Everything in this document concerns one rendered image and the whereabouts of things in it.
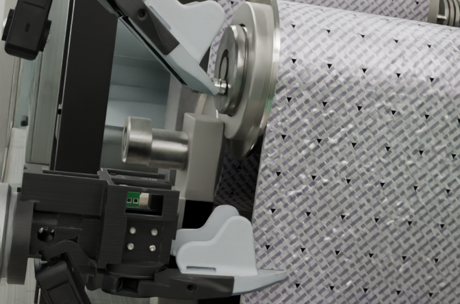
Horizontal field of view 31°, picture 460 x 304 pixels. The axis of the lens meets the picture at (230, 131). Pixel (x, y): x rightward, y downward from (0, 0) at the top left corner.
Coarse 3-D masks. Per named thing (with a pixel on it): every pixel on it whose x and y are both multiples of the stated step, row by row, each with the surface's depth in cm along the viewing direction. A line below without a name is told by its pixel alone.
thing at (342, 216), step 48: (288, 144) 66; (336, 144) 67; (288, 192) 66; (336, 192) 67; (384, 192) 68; (432, 192) 69; (288, 240) 67; (336, 240) 68; (384, 240) 69; (432, 240) 70; (288, 288) 67; (336, 288) 68; (384, 288) 69; (432, 288) 70
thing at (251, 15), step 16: (240, 16) 71; (256, 16) 67; (256, 32) 66; (256, 48) 65; (256, 64) 65; (256, 80) 65; (256, 96) 65; (240, 112) 67; (256, 112) 66; (224, 128) 72; (240, 128) 67
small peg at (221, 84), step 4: (212, 80) 68; (216, 80) 68; (220, 80) 68; (224, 80) 68; (216, 84) 68; (220, 84) 68; (224, 84) 68; (220, 88) 68; (224, 88) 68; (196, 92) 68; (220, 92) 68; (224, 92) 68
